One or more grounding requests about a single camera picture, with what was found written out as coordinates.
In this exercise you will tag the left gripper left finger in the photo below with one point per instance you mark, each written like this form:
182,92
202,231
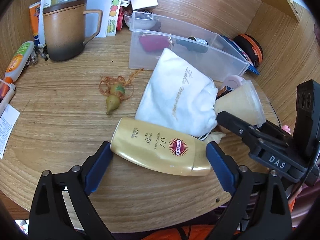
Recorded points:
49,218

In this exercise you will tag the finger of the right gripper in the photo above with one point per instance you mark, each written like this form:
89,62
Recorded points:
239,126

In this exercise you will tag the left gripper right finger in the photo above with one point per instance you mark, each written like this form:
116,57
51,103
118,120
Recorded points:
258,208

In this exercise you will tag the round clear tub yellow contents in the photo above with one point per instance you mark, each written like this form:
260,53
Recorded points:
244,103

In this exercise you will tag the white drawstring pouch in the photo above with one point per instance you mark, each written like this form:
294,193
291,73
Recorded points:
179,97

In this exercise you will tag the gold sunscreen bottle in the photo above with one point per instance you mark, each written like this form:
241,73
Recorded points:
159,148

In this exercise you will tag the red velvet gift pouch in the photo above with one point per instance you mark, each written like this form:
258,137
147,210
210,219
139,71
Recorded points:
152,43

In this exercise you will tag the pink round case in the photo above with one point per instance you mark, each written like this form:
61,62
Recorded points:
233,81

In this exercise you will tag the blue patchwork zip pouch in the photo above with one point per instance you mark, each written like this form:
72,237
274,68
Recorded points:
250,68

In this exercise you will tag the black orange round case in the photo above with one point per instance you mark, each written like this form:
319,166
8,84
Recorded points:
251,47

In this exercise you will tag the clear plastic storage bin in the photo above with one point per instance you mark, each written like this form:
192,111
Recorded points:
210,53

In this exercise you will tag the white bowl of trinkets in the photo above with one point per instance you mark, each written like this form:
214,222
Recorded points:
142,20

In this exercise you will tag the white orange glue tube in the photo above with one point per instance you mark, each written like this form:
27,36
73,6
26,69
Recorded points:
18,62

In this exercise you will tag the small white cardboard box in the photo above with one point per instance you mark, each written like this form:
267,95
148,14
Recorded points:
143,4

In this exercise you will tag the fruit pattern box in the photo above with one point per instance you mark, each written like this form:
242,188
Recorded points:
113,17

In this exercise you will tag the brown ceramic mug with lid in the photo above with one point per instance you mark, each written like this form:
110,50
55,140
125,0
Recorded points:
64,30

